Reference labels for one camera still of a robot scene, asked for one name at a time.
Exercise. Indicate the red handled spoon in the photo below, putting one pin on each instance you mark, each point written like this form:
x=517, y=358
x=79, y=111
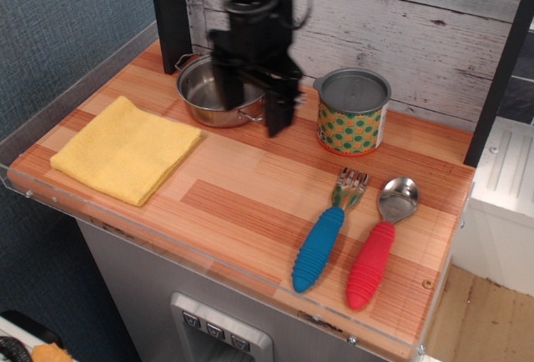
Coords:
x=398, y=200

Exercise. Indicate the silver dispenser panel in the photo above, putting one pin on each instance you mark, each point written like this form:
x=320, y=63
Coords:
x=207, y=334

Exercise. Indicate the stainless steel pot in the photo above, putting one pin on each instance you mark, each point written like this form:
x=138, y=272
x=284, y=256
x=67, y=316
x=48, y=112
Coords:
x=197, y=87

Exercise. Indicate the dark vertical post right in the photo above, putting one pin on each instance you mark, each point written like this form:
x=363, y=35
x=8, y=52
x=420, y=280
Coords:
x=504, y=70

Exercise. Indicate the patterned tin can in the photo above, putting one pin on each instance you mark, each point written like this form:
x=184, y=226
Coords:
x=352, y=110

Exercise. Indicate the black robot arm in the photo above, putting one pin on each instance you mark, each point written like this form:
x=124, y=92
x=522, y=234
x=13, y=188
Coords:
x=255, y=51

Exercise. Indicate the yellow folded cloth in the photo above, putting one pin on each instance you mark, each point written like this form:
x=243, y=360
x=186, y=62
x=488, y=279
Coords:
x=125, y=152

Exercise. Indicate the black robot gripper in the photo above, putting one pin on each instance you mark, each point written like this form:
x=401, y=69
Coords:
x=255, y=50

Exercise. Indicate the blue handled fork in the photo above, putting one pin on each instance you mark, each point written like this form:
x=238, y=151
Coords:
x=315, y=252

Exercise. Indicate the clear acrylic guard rail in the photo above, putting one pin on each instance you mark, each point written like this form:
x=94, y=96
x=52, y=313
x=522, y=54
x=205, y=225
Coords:
x=223, y=230

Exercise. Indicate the white ribbed appliance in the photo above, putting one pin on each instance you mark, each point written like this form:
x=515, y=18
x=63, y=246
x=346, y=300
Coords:
x=495, y=237

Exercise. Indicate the orange yellow object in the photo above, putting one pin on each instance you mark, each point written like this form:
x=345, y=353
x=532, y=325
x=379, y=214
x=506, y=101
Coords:
x=50, y=353

